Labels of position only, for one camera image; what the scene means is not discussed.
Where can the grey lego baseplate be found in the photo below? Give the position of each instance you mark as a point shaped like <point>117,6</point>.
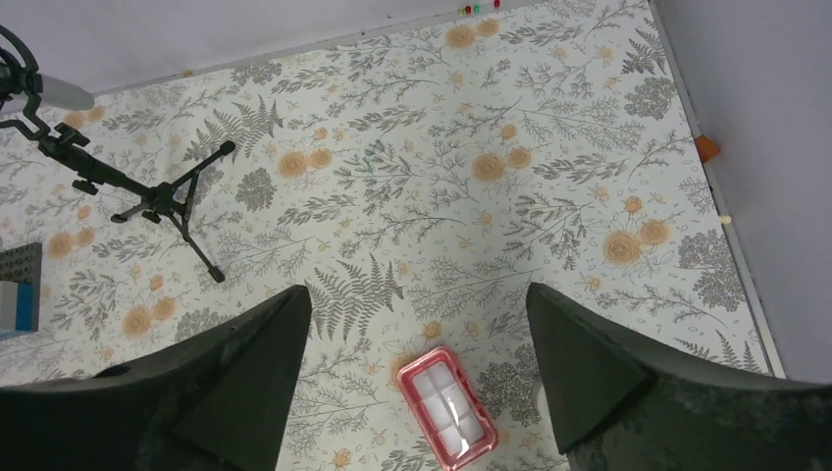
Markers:
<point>22,264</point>

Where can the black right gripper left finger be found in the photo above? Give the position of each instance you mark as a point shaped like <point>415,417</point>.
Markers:
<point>216,401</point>

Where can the black microphone tripod stand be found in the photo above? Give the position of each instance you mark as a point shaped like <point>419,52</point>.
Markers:
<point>173,200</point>

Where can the floral patterned mat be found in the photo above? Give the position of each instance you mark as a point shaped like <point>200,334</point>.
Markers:
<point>416,183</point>

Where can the red pill organizer box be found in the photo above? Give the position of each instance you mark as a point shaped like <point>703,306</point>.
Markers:
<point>454,422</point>

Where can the orange clip on frame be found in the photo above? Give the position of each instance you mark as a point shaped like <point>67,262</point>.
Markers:
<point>706,148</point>

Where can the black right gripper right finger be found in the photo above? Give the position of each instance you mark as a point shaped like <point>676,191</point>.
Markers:
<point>618,400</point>

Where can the blue lego block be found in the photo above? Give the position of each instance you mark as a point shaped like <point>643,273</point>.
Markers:
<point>19,310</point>

